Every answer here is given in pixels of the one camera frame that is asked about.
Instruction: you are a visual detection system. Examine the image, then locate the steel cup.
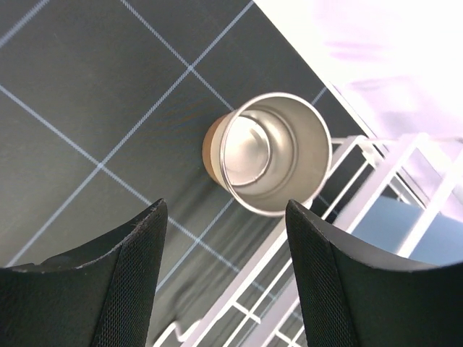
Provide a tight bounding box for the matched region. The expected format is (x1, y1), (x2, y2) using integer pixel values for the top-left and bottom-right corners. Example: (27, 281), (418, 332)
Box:
(202, 92), (333, 218)

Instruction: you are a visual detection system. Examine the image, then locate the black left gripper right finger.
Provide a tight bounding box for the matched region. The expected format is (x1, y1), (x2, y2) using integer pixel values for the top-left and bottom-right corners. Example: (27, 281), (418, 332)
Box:
(285, 200), (462, 346)

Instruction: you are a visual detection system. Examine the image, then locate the white wire dish rack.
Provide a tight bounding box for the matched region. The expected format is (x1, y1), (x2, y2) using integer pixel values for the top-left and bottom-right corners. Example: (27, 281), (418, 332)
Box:
(151, 82), (463, 347)

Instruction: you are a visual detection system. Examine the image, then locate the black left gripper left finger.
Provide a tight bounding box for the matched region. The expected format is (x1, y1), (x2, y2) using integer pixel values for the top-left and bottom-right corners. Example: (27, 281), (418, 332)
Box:
(1, 200), (168, 346)

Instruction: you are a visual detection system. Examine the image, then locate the black grid mat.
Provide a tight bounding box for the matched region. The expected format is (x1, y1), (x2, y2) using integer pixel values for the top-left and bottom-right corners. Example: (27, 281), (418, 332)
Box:
(0, 0), (377, 347)

